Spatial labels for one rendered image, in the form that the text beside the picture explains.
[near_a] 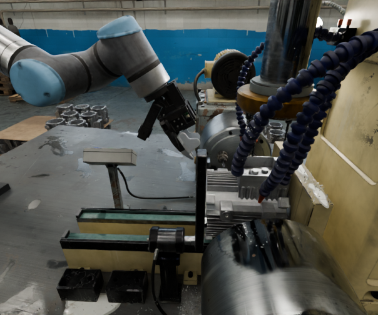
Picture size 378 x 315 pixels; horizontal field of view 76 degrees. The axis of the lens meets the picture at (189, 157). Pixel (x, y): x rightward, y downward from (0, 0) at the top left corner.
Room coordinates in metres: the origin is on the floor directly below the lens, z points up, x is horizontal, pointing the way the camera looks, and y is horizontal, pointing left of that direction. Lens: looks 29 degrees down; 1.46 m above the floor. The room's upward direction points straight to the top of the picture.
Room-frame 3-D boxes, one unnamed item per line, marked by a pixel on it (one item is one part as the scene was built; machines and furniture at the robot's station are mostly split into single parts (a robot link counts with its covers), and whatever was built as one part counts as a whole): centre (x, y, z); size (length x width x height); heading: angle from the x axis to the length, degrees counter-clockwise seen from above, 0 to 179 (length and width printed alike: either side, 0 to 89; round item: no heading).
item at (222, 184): (0.54, -0.15, 1.01); 0.20 x 0.19 x 0.19; 86
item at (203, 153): (0.41, -0.02, 1.12); 0.04 x 0.03 x 0.26; 88
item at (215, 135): (0.89, -0.17, 1.04); 0.37 x 0.25 x 0.25; 178
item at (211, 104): (1.13, -0.18, 0.99); 0.35 x 0.31 x 0.37; 178
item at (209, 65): (1.17, -0.15, 1.16); 0.33 x 0.26 x 0.42; 178
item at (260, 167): (0.54, -0.19, 1.11); 0.12 x 0.11 x 0.07; 86
